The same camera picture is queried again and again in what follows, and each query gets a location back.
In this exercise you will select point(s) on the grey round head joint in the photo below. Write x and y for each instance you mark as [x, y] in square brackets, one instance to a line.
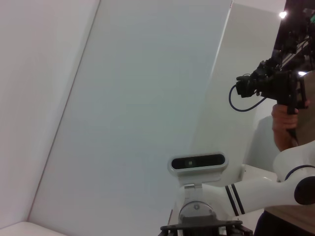
[197, 209]

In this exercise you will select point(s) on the silver robot head camera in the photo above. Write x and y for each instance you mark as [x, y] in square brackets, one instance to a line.
[197, 163]

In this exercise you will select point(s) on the ceiling spotlight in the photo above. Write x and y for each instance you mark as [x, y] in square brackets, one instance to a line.
[302, 73]
[283, 14]

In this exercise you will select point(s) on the person's hand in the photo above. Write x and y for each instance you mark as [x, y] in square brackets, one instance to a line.
[283, 120]

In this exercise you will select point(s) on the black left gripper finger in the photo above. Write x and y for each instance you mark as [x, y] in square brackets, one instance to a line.
[177, 229]
[233, 228]

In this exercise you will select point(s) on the person's forearm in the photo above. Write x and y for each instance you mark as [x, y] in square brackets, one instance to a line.
[283, 141]

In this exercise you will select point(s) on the black handheld video camera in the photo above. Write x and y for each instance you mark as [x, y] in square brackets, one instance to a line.
[278, 86]

